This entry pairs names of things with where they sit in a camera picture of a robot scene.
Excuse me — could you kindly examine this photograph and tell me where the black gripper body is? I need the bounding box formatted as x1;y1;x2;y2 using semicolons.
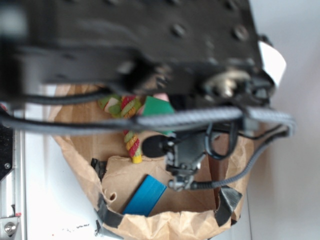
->
169;58;278;131

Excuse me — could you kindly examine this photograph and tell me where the green wooden block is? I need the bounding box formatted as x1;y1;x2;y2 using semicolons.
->
141;95;176;136

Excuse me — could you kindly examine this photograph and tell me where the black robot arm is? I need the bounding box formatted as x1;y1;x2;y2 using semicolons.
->
0;0;276;134

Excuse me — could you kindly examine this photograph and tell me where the blue wooden block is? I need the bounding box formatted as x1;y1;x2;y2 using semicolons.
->
122;175;167;217

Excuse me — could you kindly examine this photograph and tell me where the green plush frog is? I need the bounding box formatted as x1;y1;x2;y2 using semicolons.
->
97;94;122;118

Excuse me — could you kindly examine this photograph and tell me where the brown paper bag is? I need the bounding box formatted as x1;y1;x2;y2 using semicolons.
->
47;83;255;240

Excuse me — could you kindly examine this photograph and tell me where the white plastic tray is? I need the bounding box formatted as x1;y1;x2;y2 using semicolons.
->
23;83;252;240

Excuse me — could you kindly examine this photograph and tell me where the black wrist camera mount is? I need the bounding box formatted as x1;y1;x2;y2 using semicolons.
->
141;130;206;192

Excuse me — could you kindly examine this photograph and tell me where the multicolour twisted rope toy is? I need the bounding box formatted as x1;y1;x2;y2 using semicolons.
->
120;96;142;164

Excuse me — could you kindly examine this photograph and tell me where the grey braided cable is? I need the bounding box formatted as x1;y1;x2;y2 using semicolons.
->
0;106;297;190

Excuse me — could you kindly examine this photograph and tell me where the black mounting bracket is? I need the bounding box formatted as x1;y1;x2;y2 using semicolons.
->
0;121;15;181

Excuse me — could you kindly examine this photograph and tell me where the aluminium frame rail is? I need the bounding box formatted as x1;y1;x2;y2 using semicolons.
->
0;99;27;240

